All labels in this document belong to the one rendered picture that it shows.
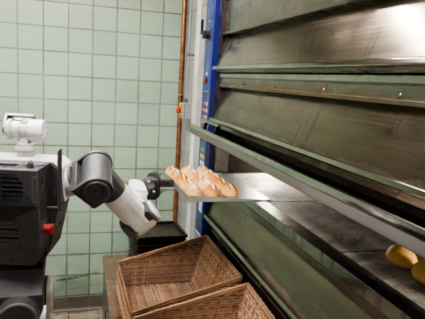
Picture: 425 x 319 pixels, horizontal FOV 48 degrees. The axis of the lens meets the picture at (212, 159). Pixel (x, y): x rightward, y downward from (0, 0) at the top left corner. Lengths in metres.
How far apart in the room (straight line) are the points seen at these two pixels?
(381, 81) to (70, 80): 2.40
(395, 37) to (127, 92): 2.35
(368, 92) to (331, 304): 0.62
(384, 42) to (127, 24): 2.32
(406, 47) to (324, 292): 0.75
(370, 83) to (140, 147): 2.30
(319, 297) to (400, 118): 0.62
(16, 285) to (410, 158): 1.11
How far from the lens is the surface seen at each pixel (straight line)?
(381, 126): 1.24
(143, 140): 3.33
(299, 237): 1.59
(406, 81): 1.14
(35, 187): 1.34
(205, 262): 2.47
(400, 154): 1.14
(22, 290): 1.50
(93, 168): 1.44
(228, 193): 1.96
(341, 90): 1.38
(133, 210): 1.55
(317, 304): 1.53
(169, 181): 2.12
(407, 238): 0.90
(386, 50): 1.20
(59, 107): 3.28
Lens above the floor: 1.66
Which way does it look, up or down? 9 degrees down
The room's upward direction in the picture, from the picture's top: 3 degrees clockwise
